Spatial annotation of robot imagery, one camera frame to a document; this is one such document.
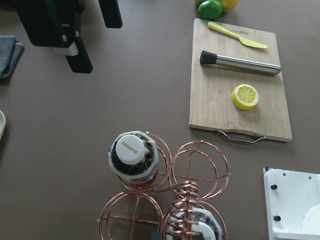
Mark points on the white serving tray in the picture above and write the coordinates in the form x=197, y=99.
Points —
x=3, y=122

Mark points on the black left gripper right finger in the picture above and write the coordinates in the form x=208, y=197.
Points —
x=111, y=13

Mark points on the tea bottle back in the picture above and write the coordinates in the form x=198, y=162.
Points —
x=207, y=225

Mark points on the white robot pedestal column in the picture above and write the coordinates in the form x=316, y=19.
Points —
x=292, y=201

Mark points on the tea bottle front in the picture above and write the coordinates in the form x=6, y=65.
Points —
x=133, y=157

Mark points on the yellow plastic knife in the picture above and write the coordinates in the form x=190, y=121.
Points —
x=242, y=40

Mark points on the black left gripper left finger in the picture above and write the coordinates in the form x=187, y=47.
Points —
x=80, y=63

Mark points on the green lime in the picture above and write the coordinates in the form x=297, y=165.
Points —
x=210, y=10

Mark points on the bamboo cutting board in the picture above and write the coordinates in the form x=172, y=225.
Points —
x=211, y=87

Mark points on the dark grey folded cloth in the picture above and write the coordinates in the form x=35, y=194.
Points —
x=10, y=53

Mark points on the tea bottle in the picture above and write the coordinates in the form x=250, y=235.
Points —
x=207, y=225
x=133, y=157

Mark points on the whole yellow lemon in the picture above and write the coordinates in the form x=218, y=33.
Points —
x=228, y=5

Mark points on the yellow lemon half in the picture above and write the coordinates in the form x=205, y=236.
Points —
x=245, y=97

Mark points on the copper wire bottle basket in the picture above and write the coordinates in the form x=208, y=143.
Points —
x=189, y=178

